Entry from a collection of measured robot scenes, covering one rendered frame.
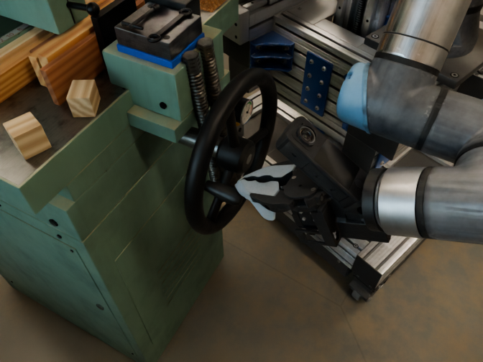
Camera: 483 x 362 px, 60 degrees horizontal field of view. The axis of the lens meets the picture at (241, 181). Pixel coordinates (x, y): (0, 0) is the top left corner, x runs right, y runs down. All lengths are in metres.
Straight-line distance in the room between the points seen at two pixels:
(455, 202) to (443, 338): 1.12
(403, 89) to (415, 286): 1.14
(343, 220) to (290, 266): 1.01
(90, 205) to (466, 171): 0.55
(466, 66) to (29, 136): 0.81
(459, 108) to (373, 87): 0.09
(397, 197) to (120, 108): 0.45
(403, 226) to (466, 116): 0.14
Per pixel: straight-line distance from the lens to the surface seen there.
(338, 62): 1.14
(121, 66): 0.69
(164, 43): 0.62
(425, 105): 0.50
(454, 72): 0.96
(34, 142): 0.63
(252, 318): 1.43
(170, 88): 0.65
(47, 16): 0.74
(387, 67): 0.51
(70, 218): 0.71
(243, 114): 1.00
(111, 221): 0.80
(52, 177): 0.64
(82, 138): 0.66
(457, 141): 0.50
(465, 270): 1.69
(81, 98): 0.66
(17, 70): 0.76
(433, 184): 0.45
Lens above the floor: 1.32
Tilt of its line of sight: 50 degrees down
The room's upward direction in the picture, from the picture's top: straight up
